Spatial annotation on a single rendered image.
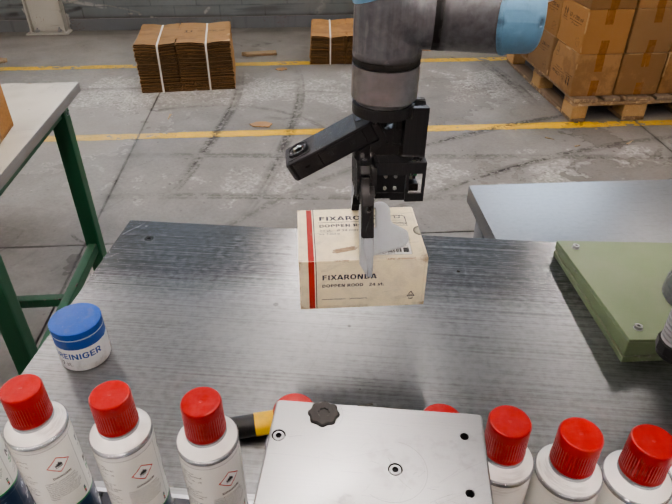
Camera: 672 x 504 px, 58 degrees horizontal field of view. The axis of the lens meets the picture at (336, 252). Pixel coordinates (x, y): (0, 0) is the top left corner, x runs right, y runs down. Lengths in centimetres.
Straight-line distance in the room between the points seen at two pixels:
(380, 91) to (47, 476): 49
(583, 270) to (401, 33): 57
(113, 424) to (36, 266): 224
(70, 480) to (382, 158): 46
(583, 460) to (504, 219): 79
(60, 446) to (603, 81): 377
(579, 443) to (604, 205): 90
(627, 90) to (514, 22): 352
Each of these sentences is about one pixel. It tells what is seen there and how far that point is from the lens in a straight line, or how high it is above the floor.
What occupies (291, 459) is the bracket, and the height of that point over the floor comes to 114.
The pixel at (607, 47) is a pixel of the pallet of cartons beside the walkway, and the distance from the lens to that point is 399.
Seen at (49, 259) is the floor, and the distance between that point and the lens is 276.
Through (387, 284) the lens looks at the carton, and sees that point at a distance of 77.
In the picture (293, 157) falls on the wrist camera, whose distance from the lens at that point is 72.
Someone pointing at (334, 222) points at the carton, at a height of 103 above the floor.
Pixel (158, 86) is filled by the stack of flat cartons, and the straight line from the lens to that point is 440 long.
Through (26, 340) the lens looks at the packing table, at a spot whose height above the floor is 32.
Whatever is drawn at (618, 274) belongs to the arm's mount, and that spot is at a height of 86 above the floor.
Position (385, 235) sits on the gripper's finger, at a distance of 73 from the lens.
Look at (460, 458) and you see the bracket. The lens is 39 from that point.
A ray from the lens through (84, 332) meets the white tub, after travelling 89.
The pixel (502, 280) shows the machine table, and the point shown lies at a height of 83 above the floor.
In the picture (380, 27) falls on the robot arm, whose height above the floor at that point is 129.
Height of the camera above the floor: 146
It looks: 35 degrees down
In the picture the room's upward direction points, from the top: straight up
